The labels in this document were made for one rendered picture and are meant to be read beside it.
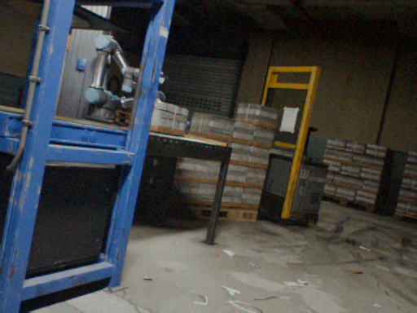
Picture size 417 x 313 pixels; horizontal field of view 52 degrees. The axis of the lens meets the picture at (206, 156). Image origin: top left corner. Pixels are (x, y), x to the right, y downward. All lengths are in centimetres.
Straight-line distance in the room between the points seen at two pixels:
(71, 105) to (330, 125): 779
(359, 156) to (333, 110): 222
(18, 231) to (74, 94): 217
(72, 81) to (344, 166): 624
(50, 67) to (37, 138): 27
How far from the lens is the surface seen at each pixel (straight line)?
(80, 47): 382
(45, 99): 171
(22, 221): 177
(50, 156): 177
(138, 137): 213
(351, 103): 1061
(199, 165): 424
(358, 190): 877
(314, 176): 526
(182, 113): 346
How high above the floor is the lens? 87
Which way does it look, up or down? 3 degrees down
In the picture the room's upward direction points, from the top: 11 degrees clockwise
